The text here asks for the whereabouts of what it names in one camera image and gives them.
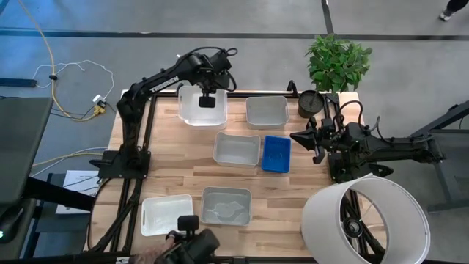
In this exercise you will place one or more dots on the person's leg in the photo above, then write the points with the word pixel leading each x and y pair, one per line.
pixel 448 12

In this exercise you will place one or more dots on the blue slotted plastic basket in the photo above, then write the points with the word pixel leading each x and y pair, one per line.
pixel 276 154

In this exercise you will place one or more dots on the white paper sheet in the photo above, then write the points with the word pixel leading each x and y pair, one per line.
pixel 78 183

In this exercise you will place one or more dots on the black power strip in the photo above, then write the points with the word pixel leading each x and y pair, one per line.
pixel 18 82

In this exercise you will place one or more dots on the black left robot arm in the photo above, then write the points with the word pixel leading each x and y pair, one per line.
pixel 163 84

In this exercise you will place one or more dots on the person's hand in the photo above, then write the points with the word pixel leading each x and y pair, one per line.
pixel 154 253

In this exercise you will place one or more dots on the black table-level camera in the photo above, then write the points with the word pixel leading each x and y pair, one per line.
pixel 188 222

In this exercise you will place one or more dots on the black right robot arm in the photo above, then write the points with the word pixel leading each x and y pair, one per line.
pixel 403 146

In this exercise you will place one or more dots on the white power adapter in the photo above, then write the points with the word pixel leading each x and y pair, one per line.
pixel 99 99

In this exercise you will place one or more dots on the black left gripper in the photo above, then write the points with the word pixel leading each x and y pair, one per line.
pixel 218 69

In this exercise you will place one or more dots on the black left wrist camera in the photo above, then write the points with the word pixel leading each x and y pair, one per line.
pixel 207 102

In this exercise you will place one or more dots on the white lamp shade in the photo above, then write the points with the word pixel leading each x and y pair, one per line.
pixel 318 220

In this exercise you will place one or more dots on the green potted plant black pot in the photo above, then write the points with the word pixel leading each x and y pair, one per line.
pixel 337 62

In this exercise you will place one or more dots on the black metal stand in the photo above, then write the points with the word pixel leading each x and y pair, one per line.
pixel 443 121

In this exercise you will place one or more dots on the dark gray desk surface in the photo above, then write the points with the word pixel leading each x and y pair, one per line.
pixel 22 146

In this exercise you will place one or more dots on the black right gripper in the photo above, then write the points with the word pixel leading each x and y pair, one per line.
pixel 331 135

